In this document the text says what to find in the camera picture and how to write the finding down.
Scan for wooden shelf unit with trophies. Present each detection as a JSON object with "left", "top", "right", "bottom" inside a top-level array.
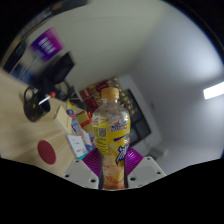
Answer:
[{"left": 79, "top": 77, "right": 134, "bottom": 116}]

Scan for white book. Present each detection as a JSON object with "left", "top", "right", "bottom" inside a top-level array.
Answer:
[{"left": 65, "top": 133, "right": 88, "bottom": 159}]

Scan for dark glass door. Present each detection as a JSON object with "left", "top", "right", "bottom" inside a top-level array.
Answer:
[{"left": 124, "top": 88, "right": 153, "bottom": 146}]

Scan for purple sign board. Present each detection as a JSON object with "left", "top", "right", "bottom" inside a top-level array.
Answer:
[{"left": 29, "top": 28, "right": 65, "bottom": 62}]

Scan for ceiling strip light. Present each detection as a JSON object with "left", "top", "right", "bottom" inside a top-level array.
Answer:
[{"left": 203, "top": 80, "right": 224, "bottom": 100}]

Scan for kraft paper notebook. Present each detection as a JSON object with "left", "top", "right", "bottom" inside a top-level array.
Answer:
[{"left": 53, "top": 105, "right": 74, "bottom": 135}]

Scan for flat round red coaster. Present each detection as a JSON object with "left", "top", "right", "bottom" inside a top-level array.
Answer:
[{"left": 36, "top": 139, "right": 57, "bottom": 166}]

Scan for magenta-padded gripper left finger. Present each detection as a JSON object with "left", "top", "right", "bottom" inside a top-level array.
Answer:
[{"left": 62, "top": 147, "right": 102, "bottom": 190}]

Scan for red-tipped white stirrer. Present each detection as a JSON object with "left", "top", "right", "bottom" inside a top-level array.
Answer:
[{"left": 38, "top": 91, "right": 57, "bottom": 106}]

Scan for yellow gift box red ribbon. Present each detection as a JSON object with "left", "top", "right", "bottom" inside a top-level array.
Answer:
[{"left": 75, "top": 109, "right": 94, "bottom": 134}]

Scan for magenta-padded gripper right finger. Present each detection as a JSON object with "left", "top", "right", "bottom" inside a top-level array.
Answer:
[{"left": 123, "top": 146, "right": 167, "bottom": 189}]

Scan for yellow-labelled clear drink bottle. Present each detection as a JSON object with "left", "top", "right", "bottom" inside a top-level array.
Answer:
[{"left": 91, "top": 87, "right": 132, "bottom": 191}]

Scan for black office chair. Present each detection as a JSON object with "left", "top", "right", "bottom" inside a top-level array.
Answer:
[{"left": 41, "top": 51, "right": 77, "bottom": 98}]

